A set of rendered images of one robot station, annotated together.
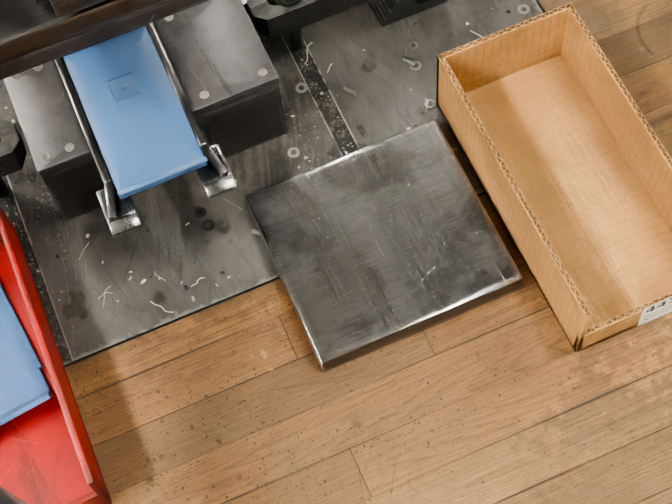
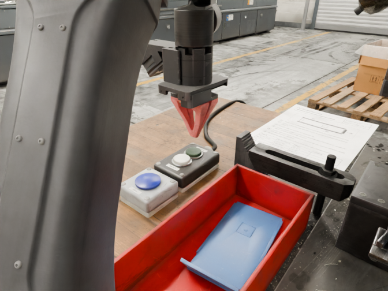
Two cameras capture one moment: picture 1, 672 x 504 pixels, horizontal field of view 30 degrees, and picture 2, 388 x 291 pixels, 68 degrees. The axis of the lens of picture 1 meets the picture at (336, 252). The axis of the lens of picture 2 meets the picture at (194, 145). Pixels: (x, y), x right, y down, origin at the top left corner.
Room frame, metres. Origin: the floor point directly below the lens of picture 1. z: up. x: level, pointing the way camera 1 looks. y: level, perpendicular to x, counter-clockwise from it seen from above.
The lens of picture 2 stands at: (0.20, 0.10, 1.20)
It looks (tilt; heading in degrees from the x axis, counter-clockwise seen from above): 29 degrees down; 56
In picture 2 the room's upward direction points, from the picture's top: straight up
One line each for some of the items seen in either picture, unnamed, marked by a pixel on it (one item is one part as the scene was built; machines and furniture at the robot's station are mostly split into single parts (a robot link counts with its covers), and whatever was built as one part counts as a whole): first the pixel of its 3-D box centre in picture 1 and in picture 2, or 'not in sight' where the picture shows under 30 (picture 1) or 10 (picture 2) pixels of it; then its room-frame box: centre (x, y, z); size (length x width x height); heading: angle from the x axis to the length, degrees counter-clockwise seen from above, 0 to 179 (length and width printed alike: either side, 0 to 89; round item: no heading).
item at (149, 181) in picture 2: not in sight; (148, 183); (0.35, 0.44, 0.93); 0.04 x 0.04 x 0.02
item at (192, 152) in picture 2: not in sight; (193, 155); (0.46, 0.47, 0.93); 0.03 x 0.03 x 0.02
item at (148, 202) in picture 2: not in sight; (149, 197); (0.35, 0.44, 0.90); 0.07 x 0.07 x 0.06; 16
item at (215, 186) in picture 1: (205, 153); not in sight; (0.50, 0.09, 0.98); 0.07 x 0.02 x 0.01; 16
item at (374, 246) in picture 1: (381, 241); not in sight; (0.44, -0.04, 0.91); 0.17 x 0.16 x 0.02; 106
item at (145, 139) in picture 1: (132, 107); not in sight; (0.54, 0.14, 1.00); 0.15 x 0.07 x 0.03; 16
